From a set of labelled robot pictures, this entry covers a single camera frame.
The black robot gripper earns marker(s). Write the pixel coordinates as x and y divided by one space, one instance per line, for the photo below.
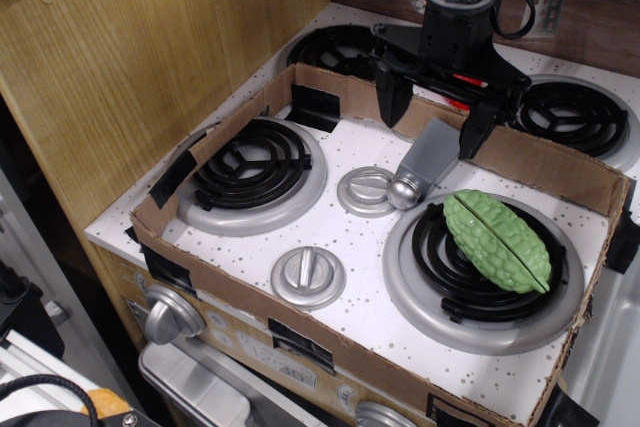
456 37

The grey pepper shaker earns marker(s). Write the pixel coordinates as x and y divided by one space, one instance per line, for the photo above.
429 160

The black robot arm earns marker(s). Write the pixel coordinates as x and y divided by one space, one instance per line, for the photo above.
452 54

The red toy strawberry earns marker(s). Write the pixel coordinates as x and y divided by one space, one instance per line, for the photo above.
463 105

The brown cardboard tray border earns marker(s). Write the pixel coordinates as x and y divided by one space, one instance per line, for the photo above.
370 270

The back left stove burner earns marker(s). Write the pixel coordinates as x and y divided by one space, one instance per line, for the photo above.
347 49

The stove burner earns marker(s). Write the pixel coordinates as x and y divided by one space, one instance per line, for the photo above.
438 290
267 176
581 115
347 49

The silver middle stovetop knob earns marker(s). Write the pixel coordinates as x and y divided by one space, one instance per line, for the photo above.
363 192

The silver stovetop knob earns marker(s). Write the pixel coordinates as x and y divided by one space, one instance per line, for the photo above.
363 192
308 278

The back right stove burner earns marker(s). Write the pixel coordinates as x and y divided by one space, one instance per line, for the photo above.
581 115

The hanging silver slotted spatula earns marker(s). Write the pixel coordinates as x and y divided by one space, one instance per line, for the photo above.
547 19

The green toy bitter gourd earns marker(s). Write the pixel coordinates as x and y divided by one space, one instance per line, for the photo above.
498 242

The front right stove burner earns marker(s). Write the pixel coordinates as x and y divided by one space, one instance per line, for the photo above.
438 290

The front left stove burner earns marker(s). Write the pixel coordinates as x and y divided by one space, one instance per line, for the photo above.
267 176

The silver front stovetop knob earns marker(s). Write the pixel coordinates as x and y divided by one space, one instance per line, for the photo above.
308 278

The toy oven clock display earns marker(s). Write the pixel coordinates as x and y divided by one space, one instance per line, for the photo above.
277 361

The silver oven knob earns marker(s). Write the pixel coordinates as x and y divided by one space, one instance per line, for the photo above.
372 414
170 316

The silver oven front knob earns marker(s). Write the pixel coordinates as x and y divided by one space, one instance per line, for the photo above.
170 316

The orange object bottom left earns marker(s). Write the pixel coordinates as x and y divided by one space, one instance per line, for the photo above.
107 403

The silver oven door handle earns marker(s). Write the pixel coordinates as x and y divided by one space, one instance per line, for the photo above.
214 390

